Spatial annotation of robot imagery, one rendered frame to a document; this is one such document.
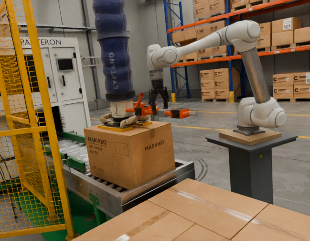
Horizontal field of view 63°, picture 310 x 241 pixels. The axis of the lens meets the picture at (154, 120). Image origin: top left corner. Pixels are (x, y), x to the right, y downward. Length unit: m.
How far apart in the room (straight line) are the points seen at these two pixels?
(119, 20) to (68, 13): 9.89
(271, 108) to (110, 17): 1.25
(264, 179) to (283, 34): 6.87
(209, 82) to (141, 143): 8.25
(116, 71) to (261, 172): 1.34
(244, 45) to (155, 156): 0.94
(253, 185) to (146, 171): 0.85
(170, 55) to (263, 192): 1.37
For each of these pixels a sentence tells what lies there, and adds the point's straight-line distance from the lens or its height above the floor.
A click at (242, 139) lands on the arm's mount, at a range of 1.93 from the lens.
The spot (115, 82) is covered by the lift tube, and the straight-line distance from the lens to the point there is 1.84.
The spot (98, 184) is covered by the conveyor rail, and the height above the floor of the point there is 0.59.
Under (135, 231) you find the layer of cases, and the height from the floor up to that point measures 0.54.
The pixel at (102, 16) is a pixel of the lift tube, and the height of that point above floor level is 1.74.
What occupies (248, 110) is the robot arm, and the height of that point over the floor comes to 0.98.
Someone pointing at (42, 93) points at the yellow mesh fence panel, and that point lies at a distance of 2.12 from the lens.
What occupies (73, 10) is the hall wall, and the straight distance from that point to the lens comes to 11.88.
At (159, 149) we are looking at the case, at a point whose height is 0.78.
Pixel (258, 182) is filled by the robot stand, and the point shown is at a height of 0.41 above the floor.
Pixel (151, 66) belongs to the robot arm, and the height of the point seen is 1.36.
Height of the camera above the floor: 1.32
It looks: 11 degrees down
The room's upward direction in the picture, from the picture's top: 6 degrees counter-clockwise
